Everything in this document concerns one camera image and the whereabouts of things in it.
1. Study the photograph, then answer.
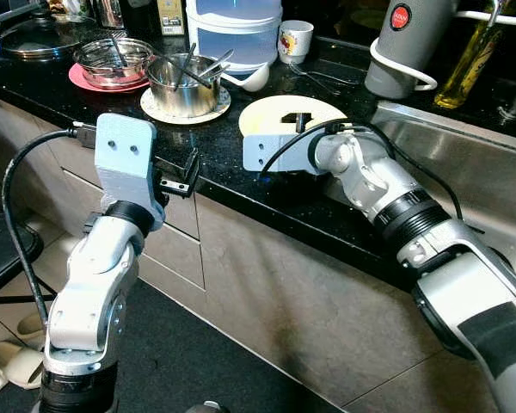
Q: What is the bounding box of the grey thermos red button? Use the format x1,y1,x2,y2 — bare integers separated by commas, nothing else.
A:
364,0,459,100

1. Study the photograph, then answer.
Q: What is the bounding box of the round white plate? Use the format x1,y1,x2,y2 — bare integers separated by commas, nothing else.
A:
140,84,232,126

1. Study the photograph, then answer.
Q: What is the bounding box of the glass pan lid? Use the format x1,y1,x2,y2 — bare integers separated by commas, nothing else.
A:
0,15,85,61

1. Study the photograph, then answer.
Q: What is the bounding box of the round yellow plate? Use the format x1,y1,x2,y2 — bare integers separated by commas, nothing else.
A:
238,95,349,140

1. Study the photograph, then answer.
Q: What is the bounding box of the black chopstick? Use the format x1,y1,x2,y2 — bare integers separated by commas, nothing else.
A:
157,57,216,89
174,43,199,89

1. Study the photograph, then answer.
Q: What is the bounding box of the beige slipper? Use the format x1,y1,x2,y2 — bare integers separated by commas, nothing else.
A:
13,310,49,342
0,340,46,393

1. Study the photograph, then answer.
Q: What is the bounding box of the yellow carton box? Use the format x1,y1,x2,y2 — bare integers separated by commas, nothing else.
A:
157,0,186,35

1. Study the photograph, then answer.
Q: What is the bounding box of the white ceramic ladle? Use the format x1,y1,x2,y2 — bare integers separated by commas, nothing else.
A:
219,60,272,93

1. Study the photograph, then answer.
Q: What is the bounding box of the yellow oil bottle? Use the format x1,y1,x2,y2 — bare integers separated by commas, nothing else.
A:
434,0,504,110

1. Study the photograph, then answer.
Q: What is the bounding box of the steel canister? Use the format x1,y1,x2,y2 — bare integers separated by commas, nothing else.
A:
93,0,126,28

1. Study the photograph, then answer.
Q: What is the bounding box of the round pink plate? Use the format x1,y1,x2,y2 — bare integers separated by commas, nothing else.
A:
68,62,151,94

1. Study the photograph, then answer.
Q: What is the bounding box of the tall steel pot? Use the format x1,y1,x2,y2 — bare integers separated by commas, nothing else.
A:
146,53,222,119

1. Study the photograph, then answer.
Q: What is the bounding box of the shallow shiny steel bowl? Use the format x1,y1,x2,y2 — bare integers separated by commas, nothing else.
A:
73,37,154,89

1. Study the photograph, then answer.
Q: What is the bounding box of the black stool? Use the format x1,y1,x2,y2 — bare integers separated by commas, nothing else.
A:
0,198,44,304

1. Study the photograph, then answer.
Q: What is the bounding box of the white printed mug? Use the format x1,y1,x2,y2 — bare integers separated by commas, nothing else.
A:
278,20,315,65

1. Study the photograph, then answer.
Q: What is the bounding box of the black floor mat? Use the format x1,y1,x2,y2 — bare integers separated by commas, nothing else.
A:
0,280,345,413

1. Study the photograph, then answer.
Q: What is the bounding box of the stainless steel sink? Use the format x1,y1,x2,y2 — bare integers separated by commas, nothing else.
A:
374,102,516,280

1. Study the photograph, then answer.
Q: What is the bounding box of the steel spoon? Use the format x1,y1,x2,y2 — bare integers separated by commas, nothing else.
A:
198,49,236,83

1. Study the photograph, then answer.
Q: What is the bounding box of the black pan handle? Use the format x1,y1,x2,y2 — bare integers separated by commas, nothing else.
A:
0,0,51,31

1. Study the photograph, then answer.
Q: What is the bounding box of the grey kitchen cabinet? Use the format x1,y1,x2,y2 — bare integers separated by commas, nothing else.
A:
0,90,516,413

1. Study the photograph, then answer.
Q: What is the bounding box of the white faucet spout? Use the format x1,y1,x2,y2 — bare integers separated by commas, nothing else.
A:
454,4,516,27

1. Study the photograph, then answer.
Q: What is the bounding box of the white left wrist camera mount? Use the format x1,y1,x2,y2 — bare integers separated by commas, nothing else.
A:
95,113,167,231

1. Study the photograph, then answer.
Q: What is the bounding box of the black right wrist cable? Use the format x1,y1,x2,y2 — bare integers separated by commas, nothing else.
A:
257,120,487,235

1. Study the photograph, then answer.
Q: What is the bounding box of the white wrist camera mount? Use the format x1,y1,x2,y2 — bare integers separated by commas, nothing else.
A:
95,113,167,231
243,132,319,173

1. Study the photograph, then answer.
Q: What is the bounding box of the white blue stacked container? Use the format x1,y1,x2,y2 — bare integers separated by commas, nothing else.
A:
185,0,283,80

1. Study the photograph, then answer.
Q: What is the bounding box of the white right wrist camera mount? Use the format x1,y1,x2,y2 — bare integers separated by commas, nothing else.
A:
243,132,319,173

